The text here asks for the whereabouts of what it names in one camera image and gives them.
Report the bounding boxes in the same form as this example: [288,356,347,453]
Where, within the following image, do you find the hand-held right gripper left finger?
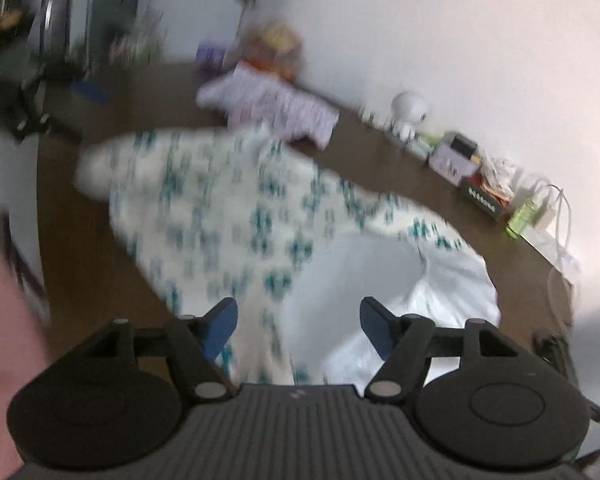
[80,297,241,404]

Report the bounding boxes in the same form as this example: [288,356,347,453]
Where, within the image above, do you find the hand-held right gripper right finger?
[359,296,524,405]

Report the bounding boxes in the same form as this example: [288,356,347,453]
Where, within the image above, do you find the white teal floral garment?
[75,127,501,386]

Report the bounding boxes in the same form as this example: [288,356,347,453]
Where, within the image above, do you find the purple patterned folded clothes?
[196,62,340,150]

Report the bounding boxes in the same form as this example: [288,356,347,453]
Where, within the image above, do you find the dark green tissue box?
[461,175,511,221]

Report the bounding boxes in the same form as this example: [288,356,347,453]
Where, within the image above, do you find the lilac card box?
[428,131,481,183]

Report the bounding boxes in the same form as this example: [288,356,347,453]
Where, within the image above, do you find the green bottle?
[505,195,541,238]

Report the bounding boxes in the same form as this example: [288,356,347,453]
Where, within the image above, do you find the green white small box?
[410,132,443,161]

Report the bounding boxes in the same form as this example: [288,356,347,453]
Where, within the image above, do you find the crumpled white plastic bag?
[472,155,523,201]

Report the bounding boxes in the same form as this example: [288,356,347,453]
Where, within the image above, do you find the small black box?
[452,135,479,157]

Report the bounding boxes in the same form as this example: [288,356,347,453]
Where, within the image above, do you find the white charger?
[530,185,561,233]

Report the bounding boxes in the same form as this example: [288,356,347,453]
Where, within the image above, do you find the person with black hair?
[0,232,48,480]

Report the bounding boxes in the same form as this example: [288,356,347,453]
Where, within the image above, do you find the white round toy figure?
[391,91,428,126]

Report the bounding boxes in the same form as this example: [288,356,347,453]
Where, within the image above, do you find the blue flat object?
[70,80,112,103]

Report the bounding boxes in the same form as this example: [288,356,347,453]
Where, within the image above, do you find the small purple box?
[196,42,228,71]

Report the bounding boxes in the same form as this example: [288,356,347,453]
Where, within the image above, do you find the colourful round toy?
[240,22,303,81]

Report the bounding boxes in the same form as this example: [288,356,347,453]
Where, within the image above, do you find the black chair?
[0,35,88,136]

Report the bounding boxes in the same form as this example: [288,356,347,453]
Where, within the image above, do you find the dark tall cabinet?
[27,0,78,63]

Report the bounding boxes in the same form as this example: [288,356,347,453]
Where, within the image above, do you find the white cable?
[535,182,581,271]

